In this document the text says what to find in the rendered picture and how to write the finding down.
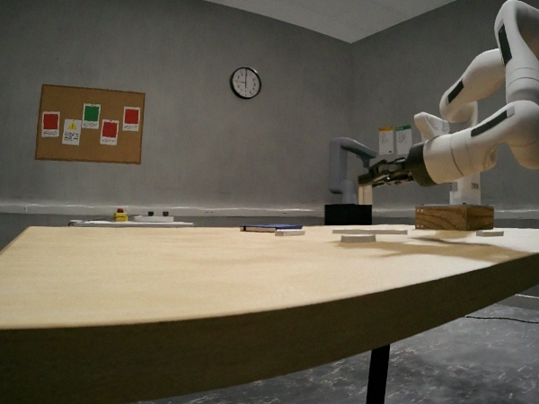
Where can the dark blue rectangular pad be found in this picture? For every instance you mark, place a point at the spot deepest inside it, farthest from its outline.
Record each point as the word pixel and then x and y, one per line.
pixel 268 228

